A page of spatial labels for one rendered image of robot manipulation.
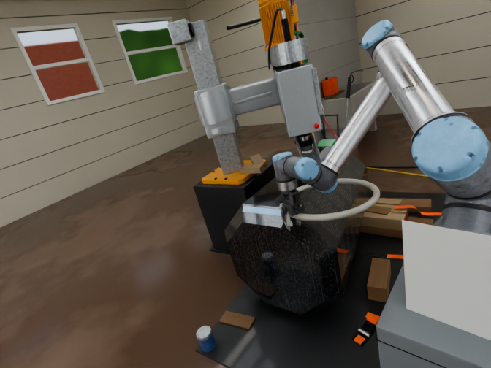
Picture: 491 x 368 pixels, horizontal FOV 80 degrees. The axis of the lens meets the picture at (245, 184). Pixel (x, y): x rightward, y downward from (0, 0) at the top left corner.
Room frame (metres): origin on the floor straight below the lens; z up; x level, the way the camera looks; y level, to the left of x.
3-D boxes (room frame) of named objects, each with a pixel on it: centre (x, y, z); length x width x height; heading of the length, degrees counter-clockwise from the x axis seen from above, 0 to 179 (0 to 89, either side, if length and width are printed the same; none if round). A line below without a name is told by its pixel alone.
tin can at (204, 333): (1.46, 0.52, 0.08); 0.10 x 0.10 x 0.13
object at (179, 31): (2.55, 0.17, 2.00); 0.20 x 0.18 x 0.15; 51
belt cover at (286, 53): (2.31, -0.53, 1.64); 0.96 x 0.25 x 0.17; 172
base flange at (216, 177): (2.66, 0.07, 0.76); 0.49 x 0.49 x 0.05; 51
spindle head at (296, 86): (2.04, -0.49, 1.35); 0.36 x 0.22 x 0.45; 172
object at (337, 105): (4.96, -2.07, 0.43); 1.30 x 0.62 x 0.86; 135
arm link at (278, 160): (1.23, -0.19, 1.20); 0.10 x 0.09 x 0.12; 27
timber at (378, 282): (1.58, -0.74, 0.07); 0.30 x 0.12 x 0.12; 146
